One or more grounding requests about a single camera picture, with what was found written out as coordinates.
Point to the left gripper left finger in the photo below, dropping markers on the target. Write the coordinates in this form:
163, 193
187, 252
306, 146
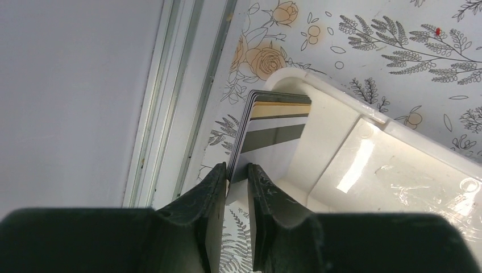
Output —
183, 236

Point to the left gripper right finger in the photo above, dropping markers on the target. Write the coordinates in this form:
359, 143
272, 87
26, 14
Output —
288, 237

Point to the white plastic tray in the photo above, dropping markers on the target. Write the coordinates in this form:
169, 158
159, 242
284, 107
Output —
352, 158

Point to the floral tablecloth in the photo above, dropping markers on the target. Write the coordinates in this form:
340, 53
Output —
418, 62

